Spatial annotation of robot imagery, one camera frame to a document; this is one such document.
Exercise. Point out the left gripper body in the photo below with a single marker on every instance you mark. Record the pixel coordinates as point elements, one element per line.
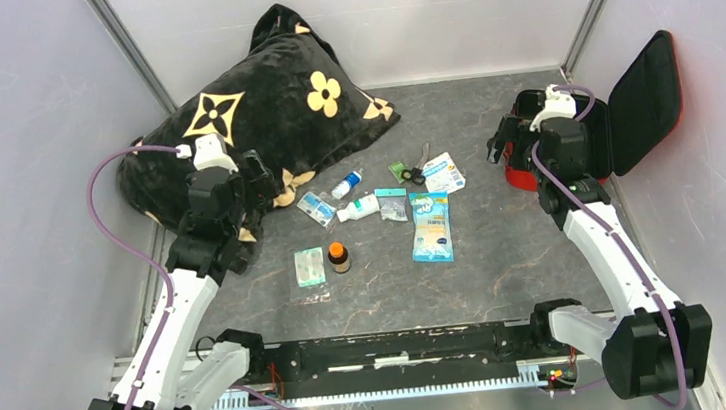
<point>256,190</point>

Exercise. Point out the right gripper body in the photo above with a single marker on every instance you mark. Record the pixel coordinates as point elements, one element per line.
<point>518,131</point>

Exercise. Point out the white blue gauze packet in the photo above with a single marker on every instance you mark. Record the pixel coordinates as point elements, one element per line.
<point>442,175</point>

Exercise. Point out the black handled scissors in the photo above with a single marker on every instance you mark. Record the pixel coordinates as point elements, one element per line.
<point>415,174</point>

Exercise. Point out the brown bottle orange cap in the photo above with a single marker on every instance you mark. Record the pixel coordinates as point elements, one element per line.
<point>339,257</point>

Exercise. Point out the blue white wipes pack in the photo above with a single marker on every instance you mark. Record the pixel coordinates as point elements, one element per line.
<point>432,240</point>

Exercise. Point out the small clear zip bag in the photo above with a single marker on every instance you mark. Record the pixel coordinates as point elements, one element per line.
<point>392,204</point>

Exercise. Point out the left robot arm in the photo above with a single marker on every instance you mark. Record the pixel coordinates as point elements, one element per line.
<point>206,248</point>

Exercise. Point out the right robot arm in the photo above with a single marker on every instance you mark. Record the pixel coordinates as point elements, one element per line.
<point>656,344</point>

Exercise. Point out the blue white clear packet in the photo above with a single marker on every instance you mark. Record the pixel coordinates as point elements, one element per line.
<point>317,209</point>

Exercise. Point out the black pillow with gold flowers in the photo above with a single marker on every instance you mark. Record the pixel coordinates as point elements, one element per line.
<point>289,99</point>

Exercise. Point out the white bottle blue label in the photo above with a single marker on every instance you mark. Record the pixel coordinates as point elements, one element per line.
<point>346,185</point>

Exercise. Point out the teal plaster packet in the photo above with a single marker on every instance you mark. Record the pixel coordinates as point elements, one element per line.
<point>310,267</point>

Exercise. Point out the small green packet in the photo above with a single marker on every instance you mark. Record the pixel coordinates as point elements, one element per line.
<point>397,169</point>

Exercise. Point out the white bottle green label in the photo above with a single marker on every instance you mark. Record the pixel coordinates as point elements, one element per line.
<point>360,208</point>

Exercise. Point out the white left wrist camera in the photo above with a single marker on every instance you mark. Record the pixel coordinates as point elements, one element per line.
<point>206,152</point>

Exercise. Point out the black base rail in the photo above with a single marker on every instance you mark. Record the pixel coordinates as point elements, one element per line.
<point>400,360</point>

